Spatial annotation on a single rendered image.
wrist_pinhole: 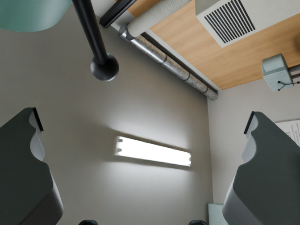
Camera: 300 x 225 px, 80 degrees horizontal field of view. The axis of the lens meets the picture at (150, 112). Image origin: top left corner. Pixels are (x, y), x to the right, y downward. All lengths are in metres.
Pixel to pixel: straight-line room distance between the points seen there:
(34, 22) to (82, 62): 1.55
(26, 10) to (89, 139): 1.46
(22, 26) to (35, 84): 1.32
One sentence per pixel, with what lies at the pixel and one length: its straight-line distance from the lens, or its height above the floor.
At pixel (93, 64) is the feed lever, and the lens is 0.23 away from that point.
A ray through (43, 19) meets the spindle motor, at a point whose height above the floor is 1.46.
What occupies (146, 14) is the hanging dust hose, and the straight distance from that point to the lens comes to 1.96.
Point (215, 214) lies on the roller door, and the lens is 3.05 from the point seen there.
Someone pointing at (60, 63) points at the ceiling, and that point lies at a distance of 1.76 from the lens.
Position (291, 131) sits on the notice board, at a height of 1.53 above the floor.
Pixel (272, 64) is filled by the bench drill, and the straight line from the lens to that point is 2.29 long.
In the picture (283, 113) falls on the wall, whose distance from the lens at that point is 3.17.
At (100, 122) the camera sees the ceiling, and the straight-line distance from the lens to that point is 1.76.
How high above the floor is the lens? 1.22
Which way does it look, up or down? 42 degrees up
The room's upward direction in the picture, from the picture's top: 106 degrees counter-clockwise
